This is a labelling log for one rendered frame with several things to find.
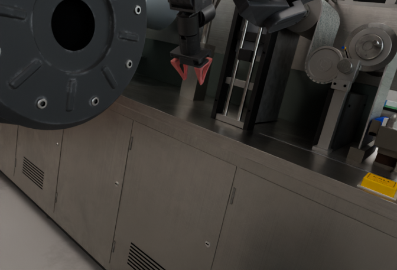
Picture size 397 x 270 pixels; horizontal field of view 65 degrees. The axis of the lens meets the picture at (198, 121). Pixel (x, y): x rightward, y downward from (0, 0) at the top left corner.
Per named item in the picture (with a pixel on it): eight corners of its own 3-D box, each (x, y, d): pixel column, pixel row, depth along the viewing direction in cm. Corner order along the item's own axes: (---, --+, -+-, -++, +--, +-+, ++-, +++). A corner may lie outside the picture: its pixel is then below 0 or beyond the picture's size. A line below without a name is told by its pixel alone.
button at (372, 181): (360, 186, 75) (363, 176, 74) (365, 180, 80) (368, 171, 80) (392, 198, 71) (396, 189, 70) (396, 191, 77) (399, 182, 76)
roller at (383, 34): (344, 62, 100) (355, 25, 97) (359, 68, 120) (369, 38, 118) (383, 69, 93) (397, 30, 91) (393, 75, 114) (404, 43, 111)
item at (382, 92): (365, 123, 98) (386, 65, 93) (377, 120, 116) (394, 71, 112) (367, 124, 97) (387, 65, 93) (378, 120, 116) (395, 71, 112)
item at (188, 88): (171, 94, 151) (195, -30, 139) (189, 95, 162) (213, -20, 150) (194, 102, 143) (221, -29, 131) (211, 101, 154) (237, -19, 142)
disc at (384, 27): (337, 66, 101) (351, 19, 98) (338, 66, 102) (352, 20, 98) (388, 75, 93) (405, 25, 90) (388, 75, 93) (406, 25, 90)
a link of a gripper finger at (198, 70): (194, 75, 96) (191, 46, 90) (214, 80, 93) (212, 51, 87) (181, 85, 92) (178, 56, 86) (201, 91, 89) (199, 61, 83)
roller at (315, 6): (277, 29, 114) (287, -11, 111) (300, 39, 134) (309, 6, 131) (314, 34, 106) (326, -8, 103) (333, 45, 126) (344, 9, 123)
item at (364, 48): (351, 39, 96) (378, 29, 92) (352, 41, 98) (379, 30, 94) (358, 62, 96) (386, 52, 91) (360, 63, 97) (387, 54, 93)
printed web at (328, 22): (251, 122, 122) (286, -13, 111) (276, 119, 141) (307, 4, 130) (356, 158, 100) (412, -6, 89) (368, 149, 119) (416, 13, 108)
